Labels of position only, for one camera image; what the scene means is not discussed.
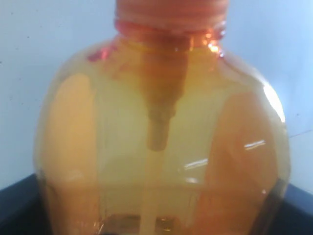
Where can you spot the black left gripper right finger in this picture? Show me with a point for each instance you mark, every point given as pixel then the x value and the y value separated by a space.
pixel 287 210

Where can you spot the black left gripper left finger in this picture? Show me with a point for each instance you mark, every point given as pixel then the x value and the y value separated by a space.
pixel 21 209

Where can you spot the orange dish soap pump bottle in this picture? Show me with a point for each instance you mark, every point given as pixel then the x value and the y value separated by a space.
pixel 159 131

